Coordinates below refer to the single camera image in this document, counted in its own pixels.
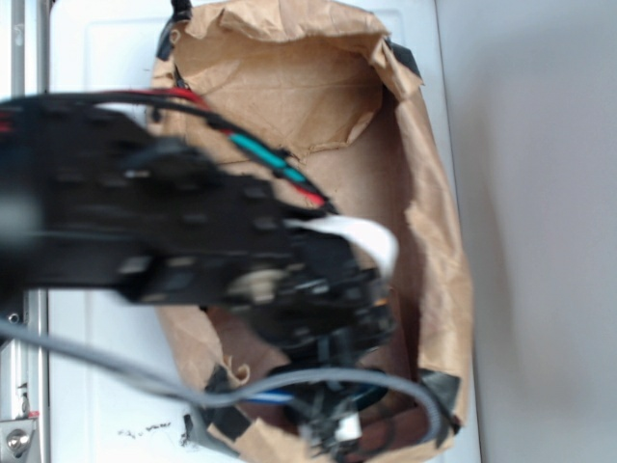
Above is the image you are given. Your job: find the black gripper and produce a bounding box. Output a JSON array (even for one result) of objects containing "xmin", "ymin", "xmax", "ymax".
[{"xmin": 226, "ymin": 228, "xmax": 395, "ymax": 360}]

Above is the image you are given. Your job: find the white ribbon cable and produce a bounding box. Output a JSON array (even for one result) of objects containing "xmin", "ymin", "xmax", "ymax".
[{"xmin": 288, "ymin": 214, "xmax": 400, "ymax": 281}]

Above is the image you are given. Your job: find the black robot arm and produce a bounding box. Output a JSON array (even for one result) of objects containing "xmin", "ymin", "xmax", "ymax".
[{"xmin": 1, "ymin": 94, "xmax": 395, "ymax": 361}]

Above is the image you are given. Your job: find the red green black wire bundle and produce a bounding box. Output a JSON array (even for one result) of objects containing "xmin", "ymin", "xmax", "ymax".
[{"xmin": 0, "ymin": 89, "xmax": 341, "ymax": 216}]

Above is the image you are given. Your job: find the brown paper bag bin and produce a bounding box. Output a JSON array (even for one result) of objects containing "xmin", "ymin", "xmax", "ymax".
[{"xmin": 151, "ymin": 1, "xmax": 473, "ymax": 462}]

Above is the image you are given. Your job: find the metal rail frame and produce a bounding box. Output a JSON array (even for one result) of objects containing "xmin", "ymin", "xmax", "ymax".
[{"xmin": 1, "ymin": 1, "xmax": 52, "ymax": 462}]

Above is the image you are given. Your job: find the grey braided cable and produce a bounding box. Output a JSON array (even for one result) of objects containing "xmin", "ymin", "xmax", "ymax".
[{"xmin": 0, "ymin": 315, "xmax": 447, "ymax": 449}]

